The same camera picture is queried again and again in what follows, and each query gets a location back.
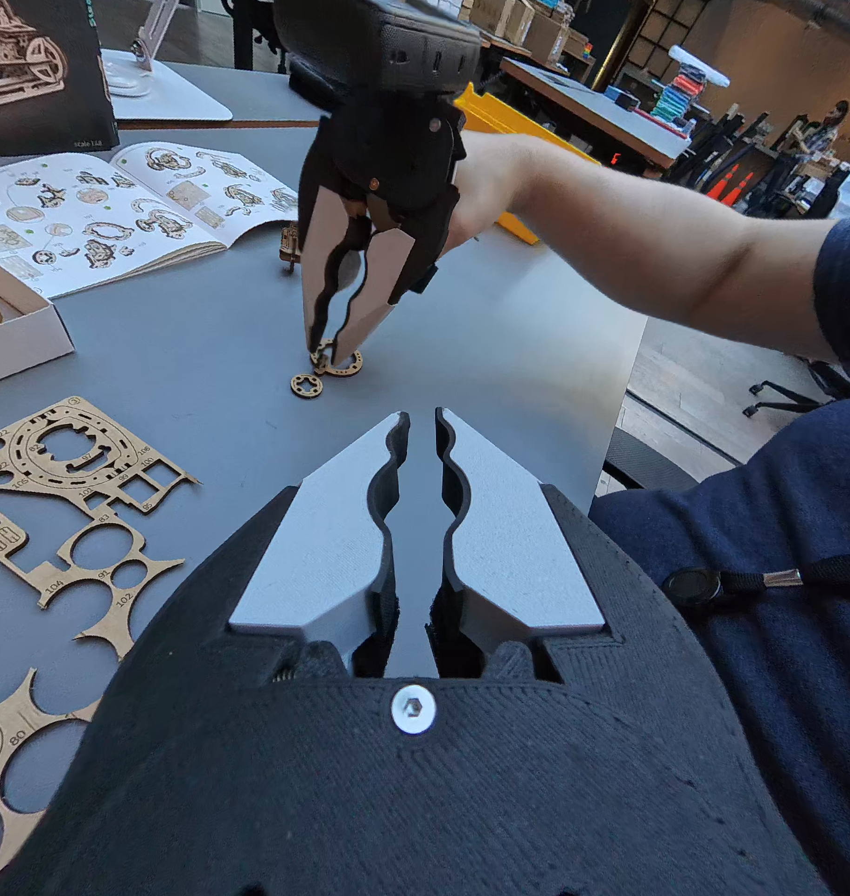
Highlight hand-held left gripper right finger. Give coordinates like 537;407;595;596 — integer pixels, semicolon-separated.
427;407;608;679

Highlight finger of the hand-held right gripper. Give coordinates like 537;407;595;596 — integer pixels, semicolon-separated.
301;182;373;357
332;226;419;366

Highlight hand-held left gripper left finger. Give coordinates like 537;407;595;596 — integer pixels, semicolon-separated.
227;412;412;679

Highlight wooden ring part with tabs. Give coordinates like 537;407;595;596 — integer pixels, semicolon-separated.
311;338;365;379

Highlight person's right forearm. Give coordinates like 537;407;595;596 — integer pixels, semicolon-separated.
509;136;839;365

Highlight black model kit box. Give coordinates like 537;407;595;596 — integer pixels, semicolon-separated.
0;0;121;160

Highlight person's right hand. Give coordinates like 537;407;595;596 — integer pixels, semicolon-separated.
443;130;539;254

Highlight yellow plastic bin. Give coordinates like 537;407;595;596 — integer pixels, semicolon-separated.
454;82;602;247

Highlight stack of cardboard boxes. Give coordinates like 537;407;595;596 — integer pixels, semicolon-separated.
470;0;594;67

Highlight black office chair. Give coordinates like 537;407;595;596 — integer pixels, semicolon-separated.
602;426;699;492

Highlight white rounded board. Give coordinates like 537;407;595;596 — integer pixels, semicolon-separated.
101;58;234;125

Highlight background workbench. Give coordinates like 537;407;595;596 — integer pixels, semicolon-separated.
498;56;692;179

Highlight metal stand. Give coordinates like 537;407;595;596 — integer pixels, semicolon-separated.
106;0;181;95

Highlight white instruction booklet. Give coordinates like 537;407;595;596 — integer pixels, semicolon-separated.
0;142;300;298

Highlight laser-cut plywood sheet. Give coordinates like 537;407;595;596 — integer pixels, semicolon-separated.
0;665;100;896
0;395;202;662

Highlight stack of coloured packs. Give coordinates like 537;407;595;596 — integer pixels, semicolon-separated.
652;45;730;130

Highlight white cardboard box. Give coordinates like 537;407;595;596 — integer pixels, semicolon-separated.
0;248;76;389

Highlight row of black office chairs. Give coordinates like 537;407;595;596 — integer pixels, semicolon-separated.
677;105;850;218

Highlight black drawstring with toggle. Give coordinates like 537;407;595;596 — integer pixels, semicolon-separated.
663;567;804;616

